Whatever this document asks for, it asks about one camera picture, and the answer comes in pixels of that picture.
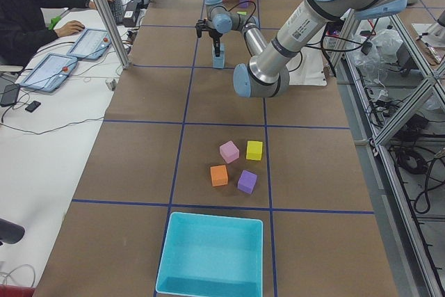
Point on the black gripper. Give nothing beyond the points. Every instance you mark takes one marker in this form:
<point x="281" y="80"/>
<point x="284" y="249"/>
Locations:
<point x="215" y="36"/>

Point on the light blue foam block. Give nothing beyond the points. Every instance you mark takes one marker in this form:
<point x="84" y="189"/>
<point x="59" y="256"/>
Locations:
<point x="218" y="62"/>
<point x="219" y="51"/>

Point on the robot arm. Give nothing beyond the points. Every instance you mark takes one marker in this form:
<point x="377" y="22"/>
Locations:
<point x="266" y="74"/>

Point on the person's hand on mouse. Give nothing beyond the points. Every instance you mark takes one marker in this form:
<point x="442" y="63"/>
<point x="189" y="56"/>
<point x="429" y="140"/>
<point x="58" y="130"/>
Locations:
<point x="70" y="28"/>

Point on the purple foam block right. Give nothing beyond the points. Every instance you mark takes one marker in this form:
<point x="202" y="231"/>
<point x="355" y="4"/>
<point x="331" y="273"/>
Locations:
<point x="243" y="3"/>

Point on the purple foam block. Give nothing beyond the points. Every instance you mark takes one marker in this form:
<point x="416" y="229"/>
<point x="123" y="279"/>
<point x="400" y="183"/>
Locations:
<point x="247" y="181"/>
<point x="243" y="3"/>

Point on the pink foam block left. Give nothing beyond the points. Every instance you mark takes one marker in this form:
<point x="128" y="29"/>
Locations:
<point x="229" y="152"/>

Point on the yellow foam block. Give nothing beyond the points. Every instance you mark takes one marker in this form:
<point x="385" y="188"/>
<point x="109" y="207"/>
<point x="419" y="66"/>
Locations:
<point x="254" y="150"/>

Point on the black keyboard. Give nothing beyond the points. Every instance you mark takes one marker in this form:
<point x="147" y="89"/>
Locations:
<point x="117" y="10"/>

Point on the blue teach pendant far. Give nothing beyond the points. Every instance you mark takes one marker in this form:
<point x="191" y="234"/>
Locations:
<point x="90" y="45"/>

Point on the blue teach pendant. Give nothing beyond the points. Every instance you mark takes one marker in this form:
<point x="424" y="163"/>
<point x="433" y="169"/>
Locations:
<point x="90" y="45"/>
<point x="50" y="73"/>

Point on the orange foam block left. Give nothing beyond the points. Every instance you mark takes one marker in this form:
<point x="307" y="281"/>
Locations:
<point x="219" y="175"/>

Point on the purple foam block left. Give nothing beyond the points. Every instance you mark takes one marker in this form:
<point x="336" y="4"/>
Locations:
<point x="247" y="181"/>

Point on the blue teach pendant near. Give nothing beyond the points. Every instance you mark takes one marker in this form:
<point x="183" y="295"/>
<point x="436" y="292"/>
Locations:
<point x="50" y="73"/>

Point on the small black phone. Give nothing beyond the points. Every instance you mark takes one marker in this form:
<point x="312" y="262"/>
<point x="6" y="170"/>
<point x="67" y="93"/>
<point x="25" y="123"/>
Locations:
<point x="32" y="106"/>

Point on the seated person in black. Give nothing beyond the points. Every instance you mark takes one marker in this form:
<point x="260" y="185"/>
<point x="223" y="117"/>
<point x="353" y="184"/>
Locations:
<point x="23" y="28"/>

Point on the cyan plastic bin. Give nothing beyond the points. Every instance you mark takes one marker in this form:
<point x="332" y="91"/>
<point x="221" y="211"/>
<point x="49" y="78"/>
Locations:
<point x="206" y="255"/>

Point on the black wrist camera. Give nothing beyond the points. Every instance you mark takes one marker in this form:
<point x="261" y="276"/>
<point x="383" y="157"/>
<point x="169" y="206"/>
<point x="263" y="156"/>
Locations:
<point x="200" y="26"/>

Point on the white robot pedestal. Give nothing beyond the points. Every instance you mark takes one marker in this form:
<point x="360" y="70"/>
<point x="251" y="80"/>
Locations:
<point x="306" y="69"/>

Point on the aluminium frame post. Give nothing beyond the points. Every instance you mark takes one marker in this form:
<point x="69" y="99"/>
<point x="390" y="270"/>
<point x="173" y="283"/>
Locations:
<point x="111" y="27"/>

